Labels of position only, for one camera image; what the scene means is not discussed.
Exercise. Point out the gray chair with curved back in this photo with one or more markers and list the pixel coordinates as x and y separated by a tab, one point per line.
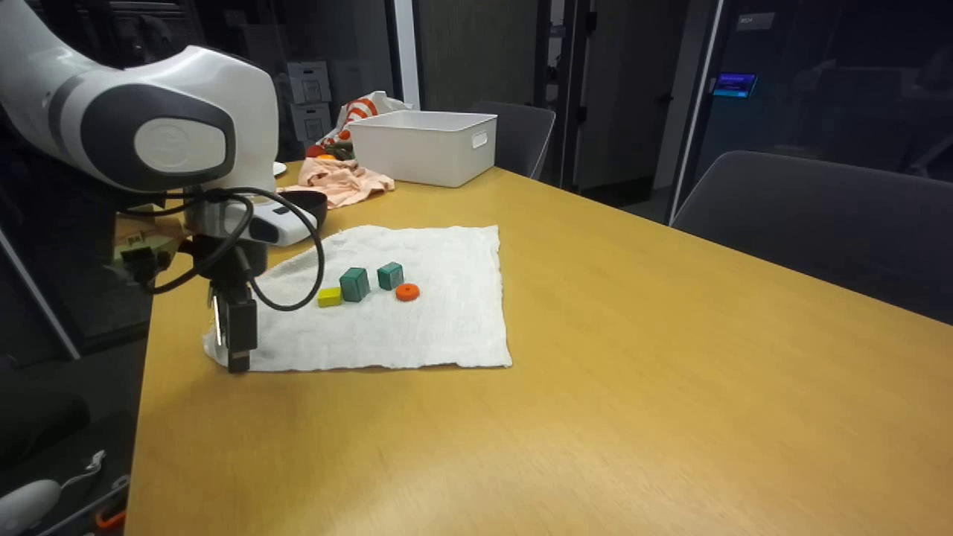
524	134

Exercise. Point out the large gray chair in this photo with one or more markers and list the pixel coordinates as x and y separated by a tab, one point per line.
822	226

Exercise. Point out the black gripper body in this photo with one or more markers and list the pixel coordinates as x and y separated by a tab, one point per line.
229	264

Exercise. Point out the yellow block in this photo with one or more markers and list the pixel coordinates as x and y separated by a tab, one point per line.
327	295

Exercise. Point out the white towel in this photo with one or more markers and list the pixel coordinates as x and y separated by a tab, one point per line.
436	316

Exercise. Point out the white plastic bin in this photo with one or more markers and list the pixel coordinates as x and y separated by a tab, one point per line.
421	149

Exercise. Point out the orange and white patterned bag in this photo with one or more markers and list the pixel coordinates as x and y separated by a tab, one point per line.
369	107

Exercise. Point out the blue lit screen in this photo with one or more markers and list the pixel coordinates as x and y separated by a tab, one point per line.
732	83

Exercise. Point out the pink cloth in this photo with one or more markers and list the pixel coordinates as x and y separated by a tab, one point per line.
342	183

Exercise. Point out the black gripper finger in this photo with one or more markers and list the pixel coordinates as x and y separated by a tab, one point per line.
217	322
241	338

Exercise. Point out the orange clip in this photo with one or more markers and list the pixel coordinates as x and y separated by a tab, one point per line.
107	520

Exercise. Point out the white pillar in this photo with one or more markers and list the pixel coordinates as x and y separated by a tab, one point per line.
406	49

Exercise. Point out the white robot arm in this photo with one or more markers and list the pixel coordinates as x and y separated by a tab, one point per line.
120	107

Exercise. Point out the small green cube block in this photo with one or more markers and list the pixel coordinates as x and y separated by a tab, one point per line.
390	277

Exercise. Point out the large green cube block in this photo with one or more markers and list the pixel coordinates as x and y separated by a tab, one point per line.
351	287

